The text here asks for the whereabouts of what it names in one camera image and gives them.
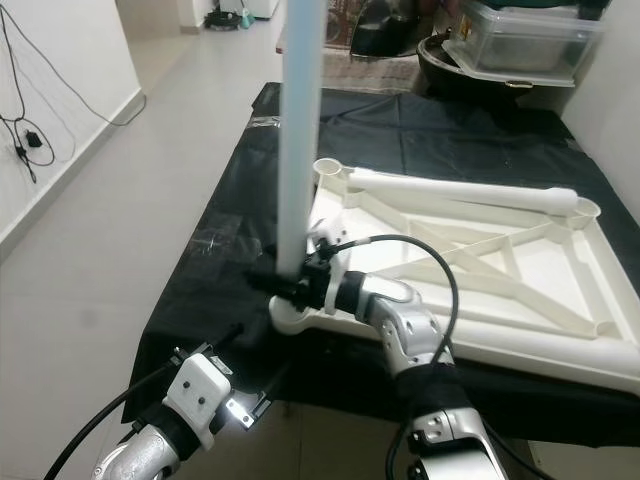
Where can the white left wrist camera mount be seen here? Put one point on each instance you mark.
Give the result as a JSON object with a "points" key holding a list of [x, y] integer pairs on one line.
{"points": [[202, 395]]}

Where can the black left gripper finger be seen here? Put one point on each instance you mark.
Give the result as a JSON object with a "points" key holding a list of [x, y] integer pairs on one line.
{"points": [[228, 336], [273, 388]]}

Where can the black power adapter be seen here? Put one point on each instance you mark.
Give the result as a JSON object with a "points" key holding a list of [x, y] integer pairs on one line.
{"points": [[33, 140]]}

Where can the black wok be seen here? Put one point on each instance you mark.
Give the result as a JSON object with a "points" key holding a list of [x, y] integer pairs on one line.
{"points": [[445, 75]]}

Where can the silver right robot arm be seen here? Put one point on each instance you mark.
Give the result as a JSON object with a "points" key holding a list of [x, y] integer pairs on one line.
{"points": [[410, 340]]}

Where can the dark red printed carton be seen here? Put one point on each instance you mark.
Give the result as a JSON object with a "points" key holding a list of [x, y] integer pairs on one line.
{"points": [[342, 25]]}

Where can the crumpled clear tape patch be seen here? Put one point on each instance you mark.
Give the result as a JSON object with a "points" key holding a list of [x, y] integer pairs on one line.
{"points": [[228, 245]]}

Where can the black shiny curved cover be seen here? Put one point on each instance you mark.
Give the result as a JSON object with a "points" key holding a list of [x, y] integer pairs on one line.
{"points": [[390, 30]]}

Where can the black tablecloth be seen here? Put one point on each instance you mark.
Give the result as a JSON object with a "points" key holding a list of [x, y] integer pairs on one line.
{"points": [[210, 330]]}

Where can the clear tape strip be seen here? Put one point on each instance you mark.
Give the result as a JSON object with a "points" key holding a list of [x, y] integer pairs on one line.
{"points": [[265, 122]]}

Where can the speckled cloth covered bench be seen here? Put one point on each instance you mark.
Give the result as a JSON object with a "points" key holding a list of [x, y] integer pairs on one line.
{"points": [[350, 72]]}

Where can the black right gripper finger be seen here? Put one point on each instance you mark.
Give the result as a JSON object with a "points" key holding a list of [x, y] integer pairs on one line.
{"points": [[278, 292]]}

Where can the white cabinet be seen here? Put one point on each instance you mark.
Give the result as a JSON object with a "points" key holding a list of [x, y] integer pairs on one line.
{"points": [[260, 8]]}

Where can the grey clear plastic box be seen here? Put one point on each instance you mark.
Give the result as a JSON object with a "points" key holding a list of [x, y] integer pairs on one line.
{"points": [[530, 40]]}

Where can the white plastic table top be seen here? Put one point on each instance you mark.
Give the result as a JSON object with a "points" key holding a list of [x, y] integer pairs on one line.
{"points": [[540, 290]]}

